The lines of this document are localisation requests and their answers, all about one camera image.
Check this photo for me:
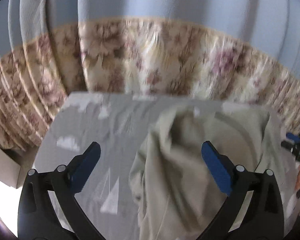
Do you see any beige hooded jacket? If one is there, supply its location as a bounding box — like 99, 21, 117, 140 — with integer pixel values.
129, 106, 298, 239

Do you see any beige cardboard box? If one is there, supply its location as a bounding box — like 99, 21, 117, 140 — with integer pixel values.
0, 146, 38, 189

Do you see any grey patterned bed sheet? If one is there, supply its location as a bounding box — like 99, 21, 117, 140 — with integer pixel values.
34, 93, 276, 239

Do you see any blue floral curtain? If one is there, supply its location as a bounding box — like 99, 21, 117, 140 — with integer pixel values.
0, 0, 300, 151

